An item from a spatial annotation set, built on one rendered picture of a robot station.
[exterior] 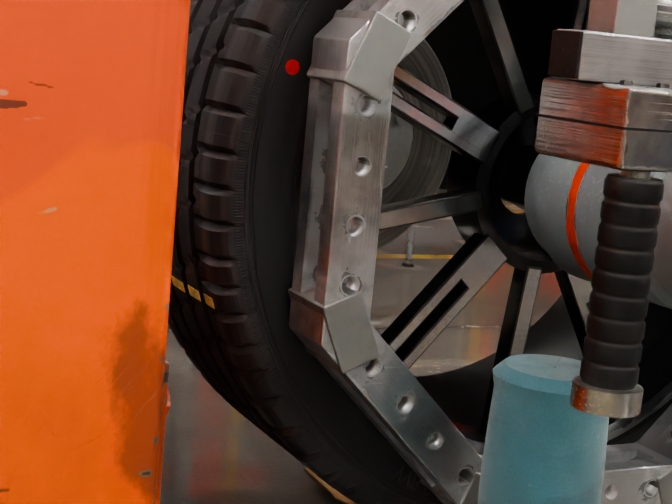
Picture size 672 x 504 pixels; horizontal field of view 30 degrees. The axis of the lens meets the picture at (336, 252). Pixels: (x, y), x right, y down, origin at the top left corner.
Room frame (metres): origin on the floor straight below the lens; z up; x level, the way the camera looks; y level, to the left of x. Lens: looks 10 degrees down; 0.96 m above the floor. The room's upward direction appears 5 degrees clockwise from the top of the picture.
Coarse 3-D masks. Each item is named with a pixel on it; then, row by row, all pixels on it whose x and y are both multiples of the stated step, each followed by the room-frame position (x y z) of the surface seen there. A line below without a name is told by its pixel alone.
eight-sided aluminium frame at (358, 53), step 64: (384, 0) 0.92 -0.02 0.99; (448, 0) 0.94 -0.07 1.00; (320, 64) 0.94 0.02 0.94; (384, 64) 0.91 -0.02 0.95; (320, 128) 0.94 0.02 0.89; (384, 128) 0.92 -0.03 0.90; (320, 192) 0.94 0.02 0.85; (320, 256) 0.91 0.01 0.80; (320, 320) 0.91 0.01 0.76; (384, 384) 0.93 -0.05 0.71; (448, 448) 0.96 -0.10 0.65; (640, 448) 1.10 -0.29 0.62
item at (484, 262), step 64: (576, 0) 1.12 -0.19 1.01; (512, 64) 1.09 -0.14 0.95; (448, 128) 1.07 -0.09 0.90; (512, 128) 1.10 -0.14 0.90; (448, 192) 1.09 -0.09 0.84; (512, 256) 1.10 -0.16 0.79; (448, 320) 1.08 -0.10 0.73; (512, 320) 1.11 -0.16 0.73; (576, 320) 1.15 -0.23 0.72; (448, 384) 1.28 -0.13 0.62; (640, 384) 1.19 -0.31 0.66
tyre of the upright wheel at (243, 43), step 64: (192, 0) 1.11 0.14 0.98; (256, 0) 0.98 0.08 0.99; (320, 0) 0.98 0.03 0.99; (192, 64) 1.05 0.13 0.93; (256, 64) 0.96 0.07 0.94; (192, 128) 1.01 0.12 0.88; (256, 128) 0.96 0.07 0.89; (192, 192) 1.00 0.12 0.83; (256, 192) 0.96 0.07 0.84; (192, 256) 1.01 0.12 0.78; (256, 256) 0.97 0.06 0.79; (192, 320) 1.06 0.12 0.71; (256, 320) 0.97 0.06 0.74; (256, 384) 0.98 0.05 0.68; (320, 384) 1.00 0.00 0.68; (320, 448) 1.00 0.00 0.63; (384, 448) 1.03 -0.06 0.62
